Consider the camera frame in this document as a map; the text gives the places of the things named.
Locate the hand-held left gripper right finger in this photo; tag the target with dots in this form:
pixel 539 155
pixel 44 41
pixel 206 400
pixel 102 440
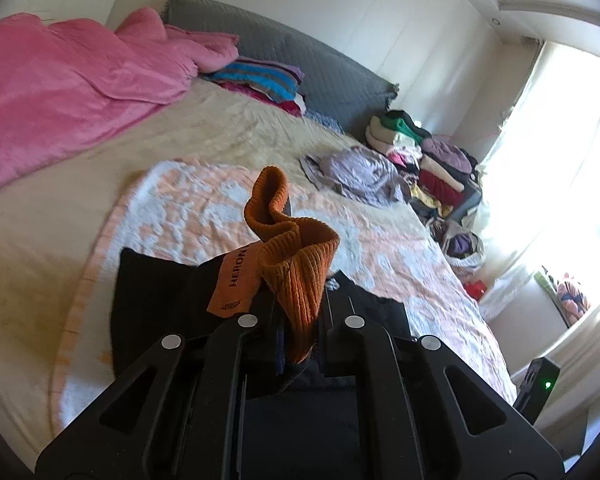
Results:
pixel 341 332

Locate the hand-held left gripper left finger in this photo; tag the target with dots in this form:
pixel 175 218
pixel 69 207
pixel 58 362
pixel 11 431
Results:
pixel 261 332

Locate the orange ribbed knit garment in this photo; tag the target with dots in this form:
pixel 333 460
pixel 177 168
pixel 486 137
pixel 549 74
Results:
pixel 300 260

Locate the black garment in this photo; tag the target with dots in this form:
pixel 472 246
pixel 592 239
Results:
pixel 150 300

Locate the white bag of clothes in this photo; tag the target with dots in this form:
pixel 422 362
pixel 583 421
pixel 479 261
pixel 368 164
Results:
pixel 462 247

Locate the pile of folded clothes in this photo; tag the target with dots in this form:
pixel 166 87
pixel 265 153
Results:
pixel 440 170

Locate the floral cloth bundle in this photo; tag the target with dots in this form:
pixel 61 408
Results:
pixel 572 297

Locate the red cloth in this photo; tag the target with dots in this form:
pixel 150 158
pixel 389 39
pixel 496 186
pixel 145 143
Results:
pixel 476 291

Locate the orange and white tufted mat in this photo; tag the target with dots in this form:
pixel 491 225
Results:
pixel 195 210

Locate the lavender garment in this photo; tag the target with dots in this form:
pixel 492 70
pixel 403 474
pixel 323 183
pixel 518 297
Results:
pixel 360 172

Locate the cream curtain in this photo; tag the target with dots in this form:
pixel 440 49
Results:
pixel 530 200

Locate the maroon pillow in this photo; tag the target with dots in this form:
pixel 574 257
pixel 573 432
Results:
pixel 292 106

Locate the striped folded blankets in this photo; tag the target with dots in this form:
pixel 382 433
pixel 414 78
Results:
pixel 260 77

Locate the grey quilted headboard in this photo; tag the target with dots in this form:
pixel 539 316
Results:
pixel 330 75

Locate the pink blanket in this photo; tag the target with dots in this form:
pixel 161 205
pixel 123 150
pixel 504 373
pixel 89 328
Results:
pixel 55 90

